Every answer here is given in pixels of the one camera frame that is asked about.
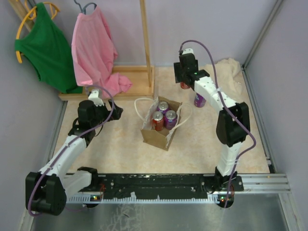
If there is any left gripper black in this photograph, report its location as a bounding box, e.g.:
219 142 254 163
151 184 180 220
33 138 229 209
91 99 123 128

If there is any red can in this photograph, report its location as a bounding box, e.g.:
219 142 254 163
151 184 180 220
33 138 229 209
180 82 190 90
152 111 164 131

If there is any purple can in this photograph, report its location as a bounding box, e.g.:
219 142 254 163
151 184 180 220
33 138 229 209
164 110 178 130
194 93 206 108
157 101 169 115

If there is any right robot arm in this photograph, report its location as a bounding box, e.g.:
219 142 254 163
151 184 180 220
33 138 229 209
174 51 250 191

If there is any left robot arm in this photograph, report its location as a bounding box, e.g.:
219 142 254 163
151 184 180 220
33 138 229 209
25 100 123 217

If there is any brown canvas tote bag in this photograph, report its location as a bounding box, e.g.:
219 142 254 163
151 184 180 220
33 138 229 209
134 96 193 151

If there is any beige cloth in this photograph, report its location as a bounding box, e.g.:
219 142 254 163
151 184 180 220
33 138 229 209
215 58 243 102

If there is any wooden clothes rack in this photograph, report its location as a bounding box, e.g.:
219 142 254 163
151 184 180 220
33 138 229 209
9 0 155 100

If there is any pink shirt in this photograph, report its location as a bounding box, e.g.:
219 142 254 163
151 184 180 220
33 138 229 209
71 7 132 96

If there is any green tank top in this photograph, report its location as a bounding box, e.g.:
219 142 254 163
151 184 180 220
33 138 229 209
14 2 82 94

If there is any grey hanger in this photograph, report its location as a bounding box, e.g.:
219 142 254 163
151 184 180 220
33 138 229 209
74 0 97 14

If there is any yellow hanger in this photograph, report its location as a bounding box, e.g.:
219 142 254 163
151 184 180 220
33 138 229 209
15 2 60 64

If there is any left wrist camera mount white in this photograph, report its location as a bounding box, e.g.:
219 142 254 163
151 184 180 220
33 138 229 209
88 89 105 107

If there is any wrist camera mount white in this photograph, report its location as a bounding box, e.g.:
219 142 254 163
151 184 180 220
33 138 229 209
179 48 194 55
88 89 105 107

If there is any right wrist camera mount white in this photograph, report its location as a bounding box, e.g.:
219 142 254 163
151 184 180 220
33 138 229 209
179 48 194 55

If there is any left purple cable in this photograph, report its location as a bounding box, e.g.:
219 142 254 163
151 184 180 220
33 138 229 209
26 85 117 215

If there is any purple cable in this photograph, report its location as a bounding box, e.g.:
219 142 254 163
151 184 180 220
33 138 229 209
178 39 257 209
26 85 117 215

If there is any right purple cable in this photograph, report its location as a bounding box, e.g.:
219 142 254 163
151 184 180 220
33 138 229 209
178 39 257 209

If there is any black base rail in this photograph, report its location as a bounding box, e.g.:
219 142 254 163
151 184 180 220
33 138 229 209
80 172 244 200

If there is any aluminium frame rail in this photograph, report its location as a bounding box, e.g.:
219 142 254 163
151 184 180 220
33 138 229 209
242 0 284 70

